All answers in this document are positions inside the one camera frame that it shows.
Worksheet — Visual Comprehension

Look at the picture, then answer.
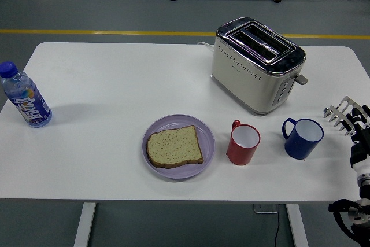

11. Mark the robot right hand white shell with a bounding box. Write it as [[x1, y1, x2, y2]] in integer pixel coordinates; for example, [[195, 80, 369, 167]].
[[341, 107, 370, 177]]

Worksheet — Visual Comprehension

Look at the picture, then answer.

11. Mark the white table leg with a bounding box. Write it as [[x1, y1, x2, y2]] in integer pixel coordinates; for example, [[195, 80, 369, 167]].
[[73, 202, 97, 247], [286, 203, 309, 247]]

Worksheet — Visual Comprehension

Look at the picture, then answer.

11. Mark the blue-capped drink bottle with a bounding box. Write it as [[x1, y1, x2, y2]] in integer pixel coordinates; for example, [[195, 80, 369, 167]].
[[0, 61, 53, 128]]

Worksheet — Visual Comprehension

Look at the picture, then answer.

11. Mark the red enamel mug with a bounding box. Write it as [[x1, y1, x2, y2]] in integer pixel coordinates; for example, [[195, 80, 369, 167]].
[[226, 119, 261, 167]]

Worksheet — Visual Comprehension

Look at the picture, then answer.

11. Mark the blue enamel mug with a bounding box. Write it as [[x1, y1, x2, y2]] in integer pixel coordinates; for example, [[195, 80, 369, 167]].
[[282, 117, 324, 160]]

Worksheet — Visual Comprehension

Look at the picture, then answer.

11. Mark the cream and chrome toaster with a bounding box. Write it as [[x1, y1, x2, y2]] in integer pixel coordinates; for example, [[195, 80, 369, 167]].
[[210, 16, 309, 116]]

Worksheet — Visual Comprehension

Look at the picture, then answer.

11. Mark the black cable under table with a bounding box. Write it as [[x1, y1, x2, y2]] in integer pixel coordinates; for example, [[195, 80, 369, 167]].
[[273, 204, 282, 247]]

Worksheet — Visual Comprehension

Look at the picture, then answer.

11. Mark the slice of toast bread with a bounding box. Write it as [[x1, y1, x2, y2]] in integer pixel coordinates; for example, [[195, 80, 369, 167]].
[[146, 124, 205, 169]]

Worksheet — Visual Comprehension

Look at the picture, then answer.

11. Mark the white toaster power cord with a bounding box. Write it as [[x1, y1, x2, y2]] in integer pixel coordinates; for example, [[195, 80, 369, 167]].
[[197, 40, 215, 53]]

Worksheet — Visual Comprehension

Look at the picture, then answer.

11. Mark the grey floor socket box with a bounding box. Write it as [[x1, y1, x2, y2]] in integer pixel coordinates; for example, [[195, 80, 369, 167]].
[[253, 204, 278, 215]]

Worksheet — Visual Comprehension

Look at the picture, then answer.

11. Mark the steel toast rack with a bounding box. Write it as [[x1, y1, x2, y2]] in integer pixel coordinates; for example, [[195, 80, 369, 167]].
[[323, 95, 370, 137]]

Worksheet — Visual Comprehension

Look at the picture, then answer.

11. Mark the purple round plate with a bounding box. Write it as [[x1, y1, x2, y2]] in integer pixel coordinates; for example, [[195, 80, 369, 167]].
[[141, 113, 216, 180]]

